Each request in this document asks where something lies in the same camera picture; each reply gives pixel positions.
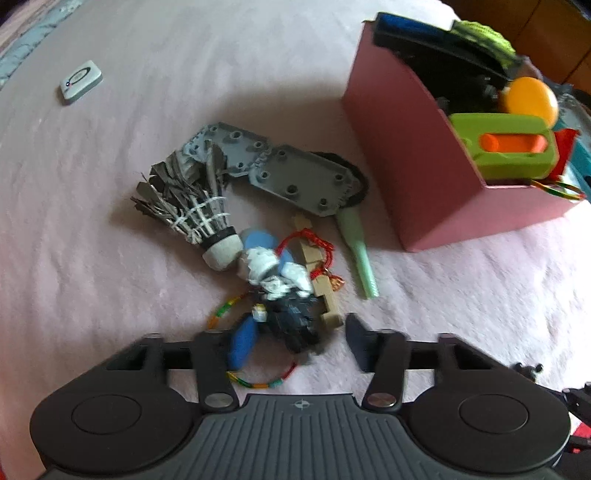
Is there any brown wooden wardrobe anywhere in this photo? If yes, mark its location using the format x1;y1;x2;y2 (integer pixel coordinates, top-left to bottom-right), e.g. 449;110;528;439
448;0;591;93

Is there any red dress doll figurine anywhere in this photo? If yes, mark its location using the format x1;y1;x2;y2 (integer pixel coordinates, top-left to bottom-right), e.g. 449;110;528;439
551;128;580;178

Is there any light blue blanket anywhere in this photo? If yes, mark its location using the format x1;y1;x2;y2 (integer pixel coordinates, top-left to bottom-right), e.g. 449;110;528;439
0;0;84;93

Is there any mint green plastic stick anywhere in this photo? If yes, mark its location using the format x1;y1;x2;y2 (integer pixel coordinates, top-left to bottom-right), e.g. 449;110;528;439
335;206;380;300

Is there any teal plastic scoop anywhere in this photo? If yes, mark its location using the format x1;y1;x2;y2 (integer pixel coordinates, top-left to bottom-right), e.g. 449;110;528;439
556;92;591;195

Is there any blue round toy piece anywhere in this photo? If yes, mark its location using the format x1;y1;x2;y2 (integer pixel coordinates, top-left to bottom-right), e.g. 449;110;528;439
241;229;293;278

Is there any orange ping pong ball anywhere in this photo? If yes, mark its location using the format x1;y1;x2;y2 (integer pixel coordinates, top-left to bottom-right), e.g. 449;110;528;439
501;76;560;127

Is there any green and orange toy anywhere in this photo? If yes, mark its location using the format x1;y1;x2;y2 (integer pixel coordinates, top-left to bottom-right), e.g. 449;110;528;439
449;112;560;182

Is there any black plastic tray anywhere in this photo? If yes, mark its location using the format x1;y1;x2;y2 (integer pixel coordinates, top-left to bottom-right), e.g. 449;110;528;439
372;11;522;93

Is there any pink cardboard box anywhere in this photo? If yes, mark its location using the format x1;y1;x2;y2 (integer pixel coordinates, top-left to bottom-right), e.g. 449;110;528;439
342;18;591;253

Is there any grey feather shuttlecock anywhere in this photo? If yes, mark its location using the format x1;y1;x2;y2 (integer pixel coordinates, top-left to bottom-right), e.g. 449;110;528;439
130;141;242;271

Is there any black and white figurine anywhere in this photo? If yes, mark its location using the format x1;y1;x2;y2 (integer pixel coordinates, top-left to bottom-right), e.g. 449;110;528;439
238;247;326;356

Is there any red string knot charm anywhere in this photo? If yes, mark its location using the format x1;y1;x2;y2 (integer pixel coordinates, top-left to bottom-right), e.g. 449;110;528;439
276;229;346;296

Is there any wooden puzzle block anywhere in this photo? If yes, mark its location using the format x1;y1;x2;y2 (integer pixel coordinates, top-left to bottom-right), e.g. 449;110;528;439
290;213;346;329

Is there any dark grey plastic plate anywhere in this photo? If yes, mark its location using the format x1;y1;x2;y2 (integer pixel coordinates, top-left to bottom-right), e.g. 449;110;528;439
248;144;362;219

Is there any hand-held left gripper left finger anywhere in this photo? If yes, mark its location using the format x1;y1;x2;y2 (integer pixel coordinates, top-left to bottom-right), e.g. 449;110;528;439
108;318;262;411

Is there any yellow plastic shuttlecock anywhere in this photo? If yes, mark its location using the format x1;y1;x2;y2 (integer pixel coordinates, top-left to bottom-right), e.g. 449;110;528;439
450;19;517;65

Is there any black rubber ring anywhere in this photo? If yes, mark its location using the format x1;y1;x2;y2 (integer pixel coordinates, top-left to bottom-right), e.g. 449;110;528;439
314;149;371;209

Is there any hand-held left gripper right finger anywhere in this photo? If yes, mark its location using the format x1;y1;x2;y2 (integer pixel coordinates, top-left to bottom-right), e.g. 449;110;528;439
345;313;513;411

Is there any white square device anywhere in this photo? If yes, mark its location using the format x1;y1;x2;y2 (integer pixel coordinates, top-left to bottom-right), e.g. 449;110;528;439
59;60;103;106

